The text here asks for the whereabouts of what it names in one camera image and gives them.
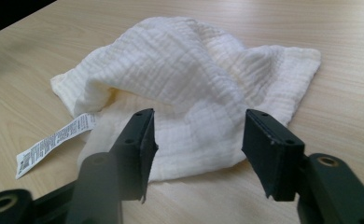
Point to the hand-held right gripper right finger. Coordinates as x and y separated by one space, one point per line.
272 155

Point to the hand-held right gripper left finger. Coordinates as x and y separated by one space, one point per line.
135 149

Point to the white muslin towel with tag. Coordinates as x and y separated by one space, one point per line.
177 68

